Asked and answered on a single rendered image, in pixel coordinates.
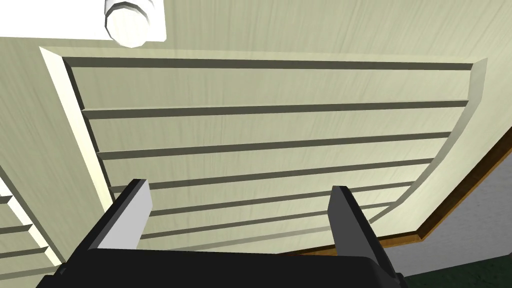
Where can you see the pale green louvered door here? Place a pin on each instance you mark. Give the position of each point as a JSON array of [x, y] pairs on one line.
[[280, 128]]

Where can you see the white round door knob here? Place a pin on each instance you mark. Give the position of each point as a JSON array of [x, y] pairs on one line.
[[128, 24]]

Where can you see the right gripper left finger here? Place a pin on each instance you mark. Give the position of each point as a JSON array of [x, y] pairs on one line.
[[127, 218]]

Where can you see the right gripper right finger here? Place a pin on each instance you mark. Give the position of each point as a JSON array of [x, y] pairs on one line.
[[351, 226]]

